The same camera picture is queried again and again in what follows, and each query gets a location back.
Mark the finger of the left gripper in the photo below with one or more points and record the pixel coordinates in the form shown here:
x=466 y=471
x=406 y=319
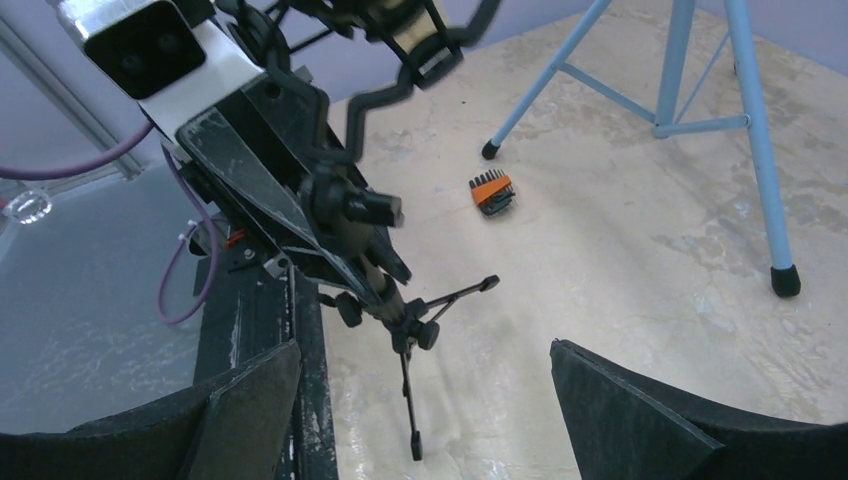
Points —
x=381 y=258
x=249 y=157

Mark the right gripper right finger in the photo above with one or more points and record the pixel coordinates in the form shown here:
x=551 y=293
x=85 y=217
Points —
x=624 y=425

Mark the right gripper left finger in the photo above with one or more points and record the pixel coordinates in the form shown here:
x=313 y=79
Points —
x=231 y=426

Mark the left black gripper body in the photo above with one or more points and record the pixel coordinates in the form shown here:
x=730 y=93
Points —
x=332 y=187

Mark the black tripod mic stand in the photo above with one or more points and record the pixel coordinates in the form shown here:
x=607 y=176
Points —
x=258 y=32

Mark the beige microphone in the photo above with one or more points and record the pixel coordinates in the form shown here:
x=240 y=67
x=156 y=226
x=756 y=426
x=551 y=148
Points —
x=415 y=30

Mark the orange hex key set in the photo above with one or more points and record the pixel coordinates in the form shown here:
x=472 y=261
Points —
x=492 y=192

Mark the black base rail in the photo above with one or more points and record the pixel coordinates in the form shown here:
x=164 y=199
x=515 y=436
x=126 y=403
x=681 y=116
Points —
x=246 y=314

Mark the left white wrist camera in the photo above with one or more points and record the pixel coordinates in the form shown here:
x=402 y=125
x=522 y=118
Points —
x=171 y=57

